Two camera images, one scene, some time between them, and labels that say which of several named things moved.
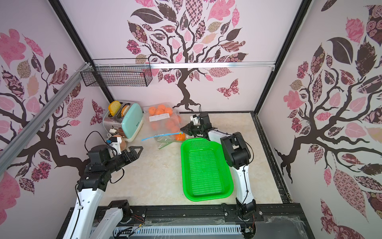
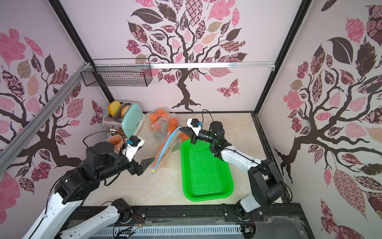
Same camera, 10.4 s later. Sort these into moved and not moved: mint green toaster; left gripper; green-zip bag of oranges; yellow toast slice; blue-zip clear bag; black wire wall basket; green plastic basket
Moved: green-zip bag of oranges; blue-zip clear bag; left gripper
Not moved: mint green toaster; green plastic basket; yellow toast slice; black wire wall basket
